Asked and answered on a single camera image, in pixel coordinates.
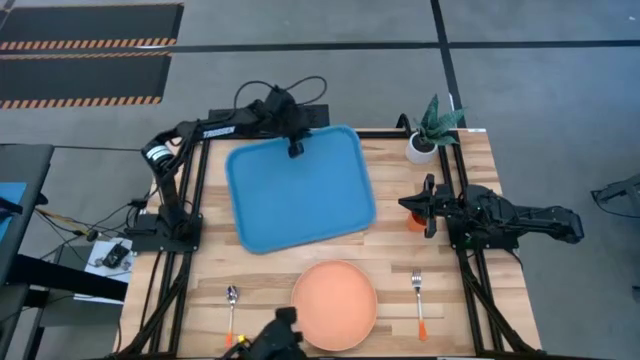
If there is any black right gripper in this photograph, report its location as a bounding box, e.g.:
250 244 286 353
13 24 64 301
398 173 455 240

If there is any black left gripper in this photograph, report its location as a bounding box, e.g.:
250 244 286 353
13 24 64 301
267 88 312 160

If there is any orange plastic cup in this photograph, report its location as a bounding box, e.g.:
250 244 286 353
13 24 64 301
405 212 429 234

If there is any silver fork orange handle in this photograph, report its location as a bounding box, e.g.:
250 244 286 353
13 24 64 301
410 268 429 343

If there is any orange round plate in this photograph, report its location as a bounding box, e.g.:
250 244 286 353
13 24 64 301
290 259 379 352

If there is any silver spoon orange handle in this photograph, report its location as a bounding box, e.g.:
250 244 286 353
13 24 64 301
224 284 240 350

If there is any blue plastic tray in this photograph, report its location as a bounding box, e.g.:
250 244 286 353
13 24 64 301
224 124 378 255

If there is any white round plant pot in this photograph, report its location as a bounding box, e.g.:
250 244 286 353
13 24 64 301
404 130 439 166

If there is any green snake plant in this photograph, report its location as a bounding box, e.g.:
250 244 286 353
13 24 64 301
418 93 469 147

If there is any small black device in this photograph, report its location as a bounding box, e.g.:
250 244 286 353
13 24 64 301
102 242 132 269

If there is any black hazard-striped floor mat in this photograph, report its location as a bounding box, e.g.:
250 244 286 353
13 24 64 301
0 51 174 110
0 3 185 51

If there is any white paper sheet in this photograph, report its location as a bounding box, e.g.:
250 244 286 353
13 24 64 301
83 238 134 277

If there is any grey side desk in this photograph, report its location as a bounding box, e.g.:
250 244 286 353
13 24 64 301
0 143 55 286

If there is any blue flat pad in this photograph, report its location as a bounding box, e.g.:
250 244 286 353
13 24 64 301
0 182 27 241

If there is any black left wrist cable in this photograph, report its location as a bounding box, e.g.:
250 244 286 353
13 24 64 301
233 75 329 109

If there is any black aluminium table frame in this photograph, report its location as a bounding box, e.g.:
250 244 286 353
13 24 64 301
107 113 546 360

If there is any black table-level camera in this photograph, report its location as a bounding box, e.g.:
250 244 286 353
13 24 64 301
219 306 306 360

